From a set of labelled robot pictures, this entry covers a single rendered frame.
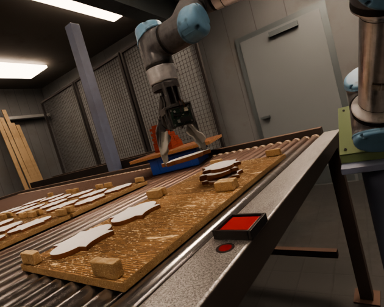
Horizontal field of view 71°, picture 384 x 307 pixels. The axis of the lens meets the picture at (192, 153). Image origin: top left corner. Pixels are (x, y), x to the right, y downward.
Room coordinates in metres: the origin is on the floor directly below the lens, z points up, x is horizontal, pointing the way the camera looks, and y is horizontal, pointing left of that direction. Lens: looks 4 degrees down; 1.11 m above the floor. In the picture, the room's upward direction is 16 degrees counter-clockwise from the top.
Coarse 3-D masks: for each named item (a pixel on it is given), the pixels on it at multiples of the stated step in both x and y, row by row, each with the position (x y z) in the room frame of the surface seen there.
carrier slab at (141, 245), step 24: (216, 192) 0.71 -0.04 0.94; (240, 192) 0.68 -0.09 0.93; (168, 216) 0.62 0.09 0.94; (192, 216) 0.57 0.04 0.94; (120, 240) 0.54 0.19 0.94; (144, 240) 0.50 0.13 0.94; (168, 240) 0.47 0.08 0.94; (24, 264) 0.56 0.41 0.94; (48, 264) 0.52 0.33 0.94; (72, 264) 0.48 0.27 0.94; (144, 264) 0.40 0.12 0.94; (120, 288) 0.36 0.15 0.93
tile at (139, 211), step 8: (128, 208) 0.77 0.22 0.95; (136, 208) 0.74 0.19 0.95; (144, 208) 0.71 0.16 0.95; (152, 208) 0.70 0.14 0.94; (112, 216) 0.72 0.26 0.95; (120, 216) 0.70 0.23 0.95; (128, 216) 0.68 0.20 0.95; (136, 216) 0.67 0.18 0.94; (144, 216) 0.67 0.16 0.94; (112, 224) 0.67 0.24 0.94; (120, 224) 0.65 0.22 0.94
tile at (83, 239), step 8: (80, 232) 0.65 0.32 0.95; (88, 232) 0.63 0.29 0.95; (96, 232) 0.61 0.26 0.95; (104, 232) 0.59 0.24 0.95; (112, 232) 0.59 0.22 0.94; (72, 240) 0.60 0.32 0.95; (80, 240) 0.58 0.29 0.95; (88, 240) 0.57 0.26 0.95; (96, 240) 0.56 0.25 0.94; (56, 248) 0.57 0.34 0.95; (64, 248) 0.56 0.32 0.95; (72, 248) 0.54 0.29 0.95; (80, 248) 0.54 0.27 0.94; (88, 248) 0.54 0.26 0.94; (56, 256) 0.53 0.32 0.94; (64, 256) 0.53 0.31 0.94
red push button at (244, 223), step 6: (252, 216) 0.49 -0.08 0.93; (258, 216) 0.48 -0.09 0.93; (228, 222) 0.49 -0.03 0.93; (234, 222) 0.48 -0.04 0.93; (240, 222) 0.48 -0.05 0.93; (246, 222) 0.47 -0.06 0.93; (252, 222) 0.46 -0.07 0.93; (222, 228) 0.47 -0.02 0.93; (228, 228) 0.46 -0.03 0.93; (234, 228) 0.46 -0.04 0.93; (240, 228) 0.45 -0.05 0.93; (246, 228) 0.44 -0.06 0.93
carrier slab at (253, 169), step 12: (276, 156) 1.02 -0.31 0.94; (240, 168) 0.97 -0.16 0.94; (252, 168) 0.91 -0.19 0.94; (264, 168) 0.86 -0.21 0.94; (192, 180) 1.00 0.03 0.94; (204, 180) 0.93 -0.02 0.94; (240, 180) 0.78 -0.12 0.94; (252, 180) 0.76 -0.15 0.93; (168, 192) 0.89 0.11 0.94; (180, 192) 0.84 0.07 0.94; (192, 192) 0.79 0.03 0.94
